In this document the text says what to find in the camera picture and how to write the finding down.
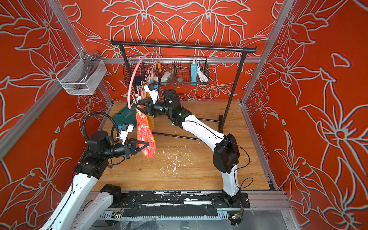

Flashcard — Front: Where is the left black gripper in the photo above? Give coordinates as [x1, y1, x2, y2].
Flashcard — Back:
[103, 138, 149, 161]

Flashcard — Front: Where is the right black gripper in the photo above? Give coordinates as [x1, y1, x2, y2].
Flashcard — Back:
[135, 98, 175, 118]

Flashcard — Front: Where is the red patterned insole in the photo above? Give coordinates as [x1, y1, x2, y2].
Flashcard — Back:
[136, 109, 156, 158]

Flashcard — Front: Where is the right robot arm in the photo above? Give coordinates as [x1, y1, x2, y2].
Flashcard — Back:
[133, 90, 241, 203]

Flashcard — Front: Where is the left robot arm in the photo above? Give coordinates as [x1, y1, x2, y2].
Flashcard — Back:
[42, 112, 150, 230]

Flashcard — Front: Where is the pink clip hanger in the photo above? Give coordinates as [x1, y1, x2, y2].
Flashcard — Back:
[127, 51, 162, 110]

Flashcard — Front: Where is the green tool case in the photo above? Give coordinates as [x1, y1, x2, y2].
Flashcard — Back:
[112, 105, 137, 127]

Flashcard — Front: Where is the yellow insole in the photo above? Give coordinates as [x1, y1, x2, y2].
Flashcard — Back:
[147, 115, 155, 131]

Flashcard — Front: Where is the white mesh basket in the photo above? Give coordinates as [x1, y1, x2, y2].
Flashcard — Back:
[57, 50, 107, 96]

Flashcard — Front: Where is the blue box in basket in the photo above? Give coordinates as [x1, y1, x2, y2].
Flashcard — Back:
[191, 60, 197, 86]

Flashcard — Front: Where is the black garment rack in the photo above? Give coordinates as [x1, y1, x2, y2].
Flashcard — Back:
[110, 39, 257, 142]

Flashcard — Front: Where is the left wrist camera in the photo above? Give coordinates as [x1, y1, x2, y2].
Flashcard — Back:
[117, 123, 134, 144]

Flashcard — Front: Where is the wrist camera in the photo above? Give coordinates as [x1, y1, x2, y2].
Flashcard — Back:
[144, 81, 159, 104]
[117, 123, 134, 144]

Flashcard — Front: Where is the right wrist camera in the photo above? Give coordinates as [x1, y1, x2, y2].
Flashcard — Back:
[144, 81, 159, 104]

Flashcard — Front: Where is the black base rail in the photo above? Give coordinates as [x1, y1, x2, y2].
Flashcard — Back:
[100, 190, 250, 220]

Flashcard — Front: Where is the black wire basket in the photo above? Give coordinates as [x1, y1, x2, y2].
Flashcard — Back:
[122, 54, 209, 86]

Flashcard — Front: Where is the white cable in basket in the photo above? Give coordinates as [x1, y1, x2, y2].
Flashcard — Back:
[197, 67, 209, 84]

